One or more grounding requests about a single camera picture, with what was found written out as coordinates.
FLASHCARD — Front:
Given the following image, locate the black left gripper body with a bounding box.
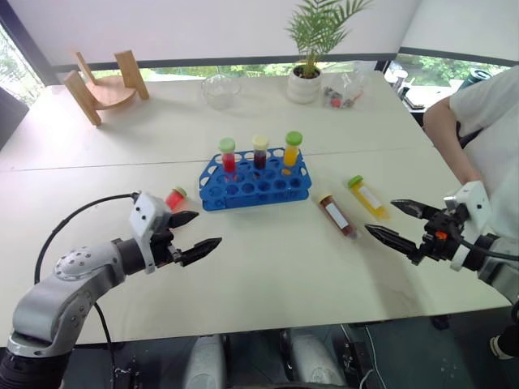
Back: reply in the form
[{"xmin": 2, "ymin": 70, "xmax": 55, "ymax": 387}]
[{"xmin": 150, "ymin": 228, "xmax": 184, "ymax": 269}]

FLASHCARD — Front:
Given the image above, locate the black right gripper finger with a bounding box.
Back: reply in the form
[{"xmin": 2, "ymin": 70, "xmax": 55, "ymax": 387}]
[
  {"xmin": 363, "ymin": 223, "xmax": 419, "ymax": 261},
  {"xmin": 389, "ymin": 199, "xmax": 442, "ymax": 223}
]

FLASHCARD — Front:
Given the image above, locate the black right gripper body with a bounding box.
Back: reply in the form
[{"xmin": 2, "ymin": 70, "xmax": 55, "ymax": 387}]
[{"xmin": 409, "ymin": 203, "xmax": 468, "ymax": 267}]

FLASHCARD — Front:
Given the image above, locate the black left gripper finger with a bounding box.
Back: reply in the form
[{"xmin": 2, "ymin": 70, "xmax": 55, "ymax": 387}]
[
  {"xmin": 180, "ymin": 237, "xmax": 224, "ymax": 268},
  {"xmin": 167, "ymin": 210, "xmax": 201, "ymax": 231}
]

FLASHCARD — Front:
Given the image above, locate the red tube, short green cap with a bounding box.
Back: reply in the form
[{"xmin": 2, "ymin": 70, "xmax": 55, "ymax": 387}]
[{"xmin": 165, "ymin": 186, "xmax": 190, "ymax": 212}]

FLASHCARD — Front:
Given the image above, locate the yellow tube, green cap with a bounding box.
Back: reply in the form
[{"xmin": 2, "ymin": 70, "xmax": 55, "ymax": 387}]
[{"xmin": 345, "ymin": 174, "xmax": 392, "ymax": 221}]

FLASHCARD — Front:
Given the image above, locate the brown tube, brown cap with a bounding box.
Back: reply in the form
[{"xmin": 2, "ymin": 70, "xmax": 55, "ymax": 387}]
[{"xmin": 316, "ymin": 193, "xmax": 360, "ymax": 240}]

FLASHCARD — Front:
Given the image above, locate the blue test tube rack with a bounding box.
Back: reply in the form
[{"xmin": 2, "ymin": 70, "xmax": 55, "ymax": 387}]
[{"xmin": 198, "ymin": 147, "xmax": 311, "ymax": 213}]

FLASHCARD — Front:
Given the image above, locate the red tube, tall green cap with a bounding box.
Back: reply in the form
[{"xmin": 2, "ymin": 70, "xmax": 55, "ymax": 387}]
[{"xmin": 218, "ymin": 137, "xmax": 238, "ymax": 174}]

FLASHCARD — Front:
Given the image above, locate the dark purple tube, cream cap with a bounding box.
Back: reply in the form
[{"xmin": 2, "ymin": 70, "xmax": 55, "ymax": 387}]
[{"xmin": 251, "ymin": 134, "xmax": 271, "ymax": 171}]

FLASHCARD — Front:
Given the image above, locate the orange tube, green cap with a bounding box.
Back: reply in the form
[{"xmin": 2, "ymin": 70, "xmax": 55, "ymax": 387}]
[{"xmin": 282, "ymin": 130, "xmax": 304, "ymax": 169}]

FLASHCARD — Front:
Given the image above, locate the person's white shirt torso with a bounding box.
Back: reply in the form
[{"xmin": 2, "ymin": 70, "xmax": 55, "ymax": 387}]
[{"xmin": 447, "ymin": 66, "xmax": 519, "ymax": 245}]

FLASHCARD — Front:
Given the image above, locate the silver rounded robot leg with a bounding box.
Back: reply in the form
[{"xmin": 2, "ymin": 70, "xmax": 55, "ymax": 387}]
[
  {"xmin": 182, "ymin": 333, "xmax": 227, "ymax": 389},
  {"xmin": 289, "ymin": 329, "xmax": 349, "ymax": 389}
]

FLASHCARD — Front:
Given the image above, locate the black items stack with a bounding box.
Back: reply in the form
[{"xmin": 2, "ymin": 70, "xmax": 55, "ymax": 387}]
[{"xmin": 384, "ymin": 60, "xmax": 427, "ymax": 111}]

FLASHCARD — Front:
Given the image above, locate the black and white shoe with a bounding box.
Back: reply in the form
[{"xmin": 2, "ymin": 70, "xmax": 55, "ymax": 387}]
[{"xmin": 487, "ymin": 323, "xmax": 519, "ymax": 361}]

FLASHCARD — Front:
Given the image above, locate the clear glass bowl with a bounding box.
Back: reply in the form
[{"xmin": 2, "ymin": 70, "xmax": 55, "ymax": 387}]
[{"xmin": 200, "ymin": 74, "xmax": 243, "ymax": 112}]

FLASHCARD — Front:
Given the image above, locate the clear plastic bag with items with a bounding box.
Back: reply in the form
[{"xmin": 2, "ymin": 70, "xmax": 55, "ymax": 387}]
[{"xmin": 321, "ymin": 66, "xmax": 372, "ymax": 111}]

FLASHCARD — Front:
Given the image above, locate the wooden stool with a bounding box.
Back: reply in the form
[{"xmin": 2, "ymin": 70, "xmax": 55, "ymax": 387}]
[{"xmin": 62, "ymin": 49, "xmax": 152, "ymax": 127}]

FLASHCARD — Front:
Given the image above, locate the teal round object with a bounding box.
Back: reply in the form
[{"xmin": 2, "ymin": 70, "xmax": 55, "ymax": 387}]
[{"xmin": 461, "ymin": 68, "xmax": 495, "ymax": 88}]

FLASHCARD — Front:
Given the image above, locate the potted palm, white pot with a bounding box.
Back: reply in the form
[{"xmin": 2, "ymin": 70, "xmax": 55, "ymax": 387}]
[{"xmin": 285, "ymin": 0, "xmax": 375, "ymax": 105}]

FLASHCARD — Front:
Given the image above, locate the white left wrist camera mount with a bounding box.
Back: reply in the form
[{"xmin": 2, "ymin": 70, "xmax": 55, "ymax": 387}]
[{"xmin": 128, "ymin": 192, "xmax": 174, "ymax": 275}]

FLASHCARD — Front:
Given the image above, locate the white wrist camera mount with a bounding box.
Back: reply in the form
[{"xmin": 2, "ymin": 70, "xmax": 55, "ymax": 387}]
[
  {"xmin": 443, "ymin": 181, "xmax": 495, "ymax": 271},
  {"xmin": 128, "ymin": 192, "xmax": 174, "ymax": 275}
]

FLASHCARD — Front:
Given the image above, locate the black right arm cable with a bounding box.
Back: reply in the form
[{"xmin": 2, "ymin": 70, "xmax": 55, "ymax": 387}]
[{"xmin": 457, "ymin": 237, "xmax": 519, "ymax": 261}]

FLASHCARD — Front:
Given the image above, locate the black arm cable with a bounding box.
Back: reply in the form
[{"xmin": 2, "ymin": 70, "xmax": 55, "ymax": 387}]
[
  {"xmin": 34, "ymin": 193, "xmax": 141, "ymax": 368},
  {"xmin": 457, "ymin": 237, "xmax": 519, "ymax": 261}
]

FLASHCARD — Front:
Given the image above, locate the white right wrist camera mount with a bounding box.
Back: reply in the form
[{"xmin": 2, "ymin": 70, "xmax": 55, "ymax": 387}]
[{"xmin": 443, "ymin": 181, "xmax": 495, "ymax": 271}]

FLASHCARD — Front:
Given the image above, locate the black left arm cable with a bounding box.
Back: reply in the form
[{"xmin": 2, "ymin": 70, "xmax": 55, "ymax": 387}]
[{"xmin": 34, "ymin": 193, "xmax": 141, "ymax": 368}]

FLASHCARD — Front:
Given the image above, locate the white floor cable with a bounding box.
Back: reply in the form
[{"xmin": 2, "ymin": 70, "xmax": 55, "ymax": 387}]
[{"xmin": 358, "ymin": 323, "xmax": 383, "ymax": 389}]

